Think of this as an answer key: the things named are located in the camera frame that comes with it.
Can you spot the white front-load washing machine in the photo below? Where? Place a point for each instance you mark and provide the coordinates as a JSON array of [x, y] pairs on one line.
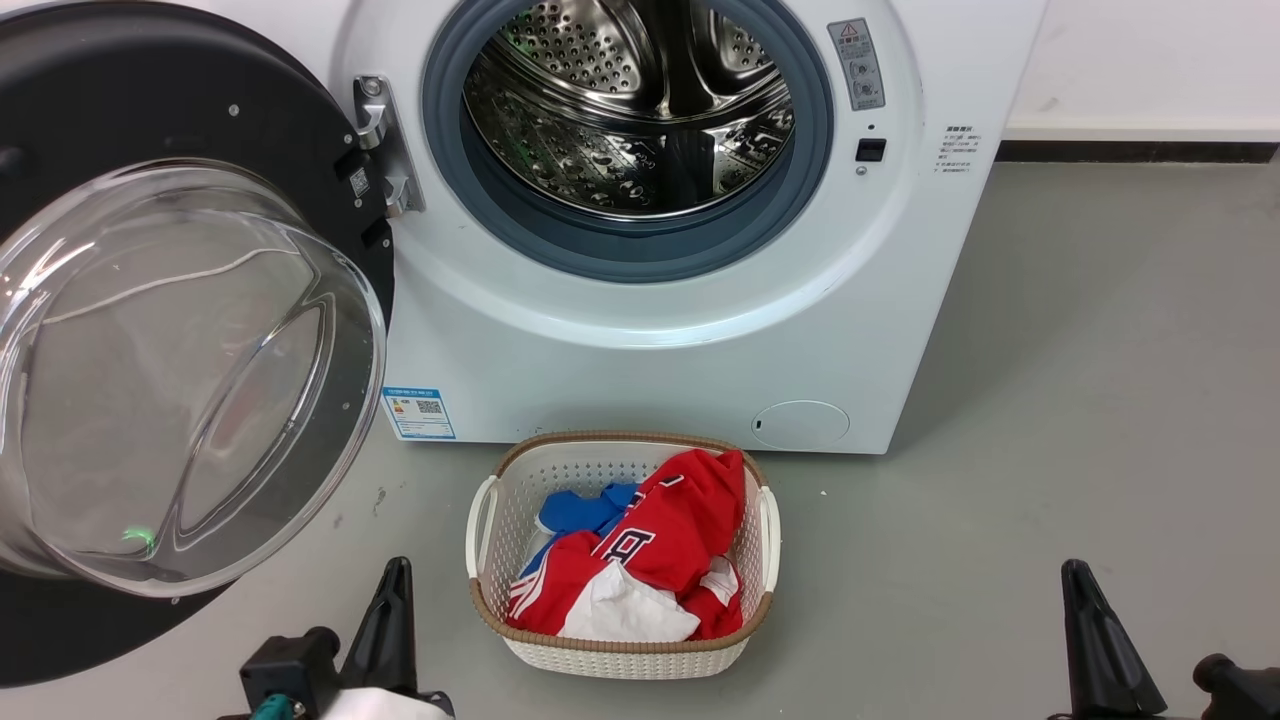
[[700, 330]]

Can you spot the grey warning sticker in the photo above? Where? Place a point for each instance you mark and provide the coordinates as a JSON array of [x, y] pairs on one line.
[[857, 64]]

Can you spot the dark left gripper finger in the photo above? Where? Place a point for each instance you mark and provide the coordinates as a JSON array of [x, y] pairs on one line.
[[368, 650], [402, 650]]

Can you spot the blue garment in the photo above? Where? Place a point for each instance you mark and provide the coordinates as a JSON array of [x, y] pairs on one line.
[[580, 512]]

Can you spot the metal door hinge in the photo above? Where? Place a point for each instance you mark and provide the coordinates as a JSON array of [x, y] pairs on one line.
[[385, 140]]

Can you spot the blue energy label sticker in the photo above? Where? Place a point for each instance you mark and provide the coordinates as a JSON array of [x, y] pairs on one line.
[[419, 413]]

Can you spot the white garment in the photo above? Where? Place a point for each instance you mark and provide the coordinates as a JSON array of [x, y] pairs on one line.
[[625, 612]]

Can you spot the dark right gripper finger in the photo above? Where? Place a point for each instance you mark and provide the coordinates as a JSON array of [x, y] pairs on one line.
[[1085, 660], [1125, 675]]

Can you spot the round white filter cover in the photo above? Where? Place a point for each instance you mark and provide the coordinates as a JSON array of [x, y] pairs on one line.
[[800, 425]]

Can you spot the red sports jersey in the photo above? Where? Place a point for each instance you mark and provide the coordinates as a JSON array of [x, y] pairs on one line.
[[680, 520]]

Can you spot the black round glass washer door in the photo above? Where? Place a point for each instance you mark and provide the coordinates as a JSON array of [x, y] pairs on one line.
[[180, 380]]

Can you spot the white plastic laundry basket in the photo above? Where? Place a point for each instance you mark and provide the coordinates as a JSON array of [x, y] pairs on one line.
[[515, 500]]

